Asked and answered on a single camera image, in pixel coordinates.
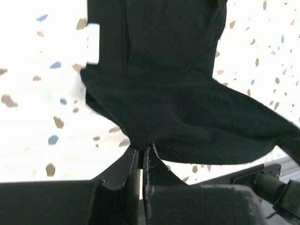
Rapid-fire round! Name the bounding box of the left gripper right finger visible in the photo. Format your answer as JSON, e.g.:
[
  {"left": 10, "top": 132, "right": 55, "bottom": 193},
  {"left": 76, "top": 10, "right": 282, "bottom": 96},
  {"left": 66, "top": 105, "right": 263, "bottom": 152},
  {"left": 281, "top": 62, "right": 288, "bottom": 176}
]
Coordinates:
[{"left": 143, "top": 144, "right": 267, "bottom": 225}]

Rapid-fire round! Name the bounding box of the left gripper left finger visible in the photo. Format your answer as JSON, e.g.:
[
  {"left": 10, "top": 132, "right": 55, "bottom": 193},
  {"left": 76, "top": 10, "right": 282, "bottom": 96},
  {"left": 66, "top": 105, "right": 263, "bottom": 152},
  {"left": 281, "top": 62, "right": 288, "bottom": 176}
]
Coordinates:
[{"left": 0, "top": 148, "right": 140, "bottom": 225}]

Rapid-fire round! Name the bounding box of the black t shirt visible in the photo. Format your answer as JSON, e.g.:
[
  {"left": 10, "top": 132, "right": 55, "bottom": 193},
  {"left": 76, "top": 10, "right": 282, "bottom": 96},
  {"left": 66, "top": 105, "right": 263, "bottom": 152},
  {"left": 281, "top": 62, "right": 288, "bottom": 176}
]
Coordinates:
[{"left": 80, "top": 0, "right": 300, "bottom": 165}]

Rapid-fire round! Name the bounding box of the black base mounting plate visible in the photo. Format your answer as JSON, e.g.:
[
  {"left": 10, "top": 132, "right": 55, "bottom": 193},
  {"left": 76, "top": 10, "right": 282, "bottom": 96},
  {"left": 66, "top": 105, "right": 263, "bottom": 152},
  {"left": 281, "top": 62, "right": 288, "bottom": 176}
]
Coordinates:
[{"left": 138, "top": 156, "right": 300, "bottom": 225}]

